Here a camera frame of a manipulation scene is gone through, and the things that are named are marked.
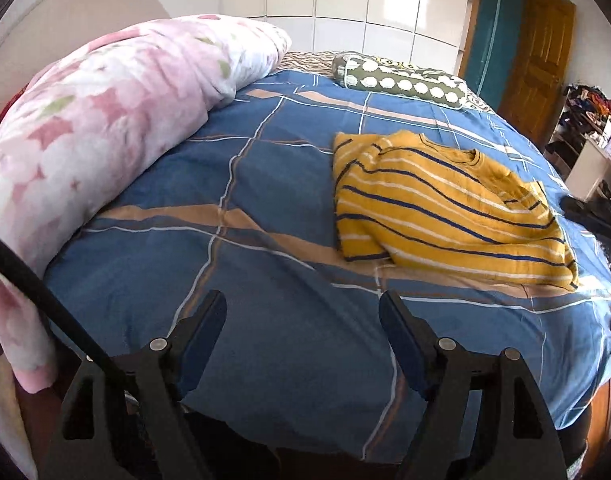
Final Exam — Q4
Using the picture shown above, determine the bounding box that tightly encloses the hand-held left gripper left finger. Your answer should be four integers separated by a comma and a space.
42, 289, 228, 480

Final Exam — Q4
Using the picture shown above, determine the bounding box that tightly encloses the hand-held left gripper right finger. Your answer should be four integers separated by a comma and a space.
379, 290, 569, 480

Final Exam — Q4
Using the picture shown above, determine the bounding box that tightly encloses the yellow striped sweater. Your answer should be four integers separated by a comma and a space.
332, 130, 581, 293

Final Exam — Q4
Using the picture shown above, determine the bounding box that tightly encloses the white cluttered desk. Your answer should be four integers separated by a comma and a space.
544, 84, 611, 201

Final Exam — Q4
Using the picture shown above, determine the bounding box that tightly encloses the blue plaid bed sheet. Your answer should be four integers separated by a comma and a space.
44, 69, 611, 464

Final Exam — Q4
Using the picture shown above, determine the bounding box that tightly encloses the wooden door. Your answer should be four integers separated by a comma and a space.
499, 0, 577, 133

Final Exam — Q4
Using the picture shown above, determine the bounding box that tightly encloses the teal glass door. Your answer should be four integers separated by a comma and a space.
460, 0, 526, 111

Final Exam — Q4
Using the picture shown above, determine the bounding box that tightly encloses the pink floral quilt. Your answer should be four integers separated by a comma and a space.
0, 15, 292, 394

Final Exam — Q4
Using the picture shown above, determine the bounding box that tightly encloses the green dotted pillow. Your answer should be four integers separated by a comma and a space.
332, 51, 469, 109

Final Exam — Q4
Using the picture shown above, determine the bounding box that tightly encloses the white wardrobe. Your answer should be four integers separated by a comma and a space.
263, 0, 479, 79

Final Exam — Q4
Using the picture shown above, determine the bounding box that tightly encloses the beige headboard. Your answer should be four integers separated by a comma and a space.
0, 0, 172, 141

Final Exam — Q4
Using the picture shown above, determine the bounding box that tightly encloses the black cable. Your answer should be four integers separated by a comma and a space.
0, 228, 136, 400

